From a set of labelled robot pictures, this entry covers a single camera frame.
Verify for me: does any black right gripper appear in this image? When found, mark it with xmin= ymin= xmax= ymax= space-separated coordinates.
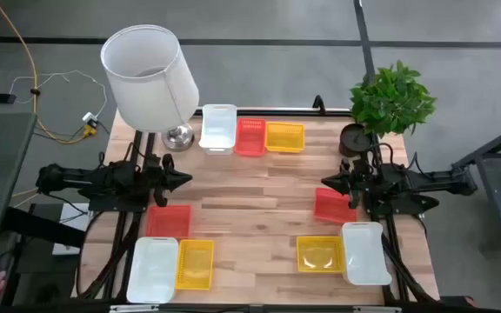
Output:
xmin=321 ymin=158 xmax=371 ymax=210

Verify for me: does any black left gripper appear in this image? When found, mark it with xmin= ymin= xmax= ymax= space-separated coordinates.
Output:
xmin=144 ymin=152 xmax=193 ymax=209

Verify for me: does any red plastic basket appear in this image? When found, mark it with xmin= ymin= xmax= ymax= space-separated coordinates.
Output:
xmin=234 ymin=117 xmax=268 ymax=157
xmin=313 ymin=187 xmax=358 ymax=224
xmin=144 ymin=204 xmax=193 ymax=240

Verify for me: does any yellow plastic basket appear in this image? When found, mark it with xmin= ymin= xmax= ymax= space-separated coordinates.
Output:
xmin=264 ymin=121 xmax=306 ymax=154
xmin=175 ymin=238 xmax=215 ymax=291
xmin=296 ymin=236 xmax=346 ymax=274

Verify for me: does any white plastic basket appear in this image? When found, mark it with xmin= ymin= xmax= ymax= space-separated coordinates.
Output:
xmin=339 ymin=221 xmax=393 ymax=287
xmin=197 ymin=103 xmax=238 ymax=157
xmin=125 ymin=236 xmax=180 ymax=304

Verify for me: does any green potted plant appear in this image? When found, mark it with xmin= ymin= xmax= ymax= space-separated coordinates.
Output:
xmin=338 ymin=59 xmax=438 ymax=158

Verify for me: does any white shade table lamp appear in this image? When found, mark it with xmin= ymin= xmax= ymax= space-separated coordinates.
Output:
xmin=100 ymin=24 xmax=200 ymax=152

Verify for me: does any white box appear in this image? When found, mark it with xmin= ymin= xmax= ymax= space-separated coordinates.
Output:
xmin=52 ymin=203 xmax=91 ymax=256

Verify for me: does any black desk beam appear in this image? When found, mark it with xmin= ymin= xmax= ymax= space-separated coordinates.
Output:
xmin=2 ymin=206 xmax=86 ymax=249

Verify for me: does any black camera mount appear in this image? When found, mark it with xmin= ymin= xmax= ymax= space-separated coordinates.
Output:
xmin=311 ymin=94 xmax=327 ymax=116

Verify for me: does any silver aluminium rail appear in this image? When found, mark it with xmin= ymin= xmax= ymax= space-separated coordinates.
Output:
xmin=191 ymin=107 xmax=355 ymax=117
xmin=109 ymin=303 xmax=402 ymax=313

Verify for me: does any black cable bundle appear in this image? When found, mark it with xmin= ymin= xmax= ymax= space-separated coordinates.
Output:
xmin=380 ymin=234 xmax=434 ymax=303
xmin=74 ymin=210 xmax=145 ymax=301

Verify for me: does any thin white cable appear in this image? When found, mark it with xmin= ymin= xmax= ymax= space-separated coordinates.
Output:
xmin=9 ymin=69 xmax=109 ymax=123

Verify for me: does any grey table frame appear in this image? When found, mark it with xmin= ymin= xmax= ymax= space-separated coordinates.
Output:
xmin=451 ymin=117 xmax=501 ymax=253

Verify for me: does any yellow power cable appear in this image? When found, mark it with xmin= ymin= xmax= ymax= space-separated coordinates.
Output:
xmin=0 ymin=0 xmax=100 ymax=145

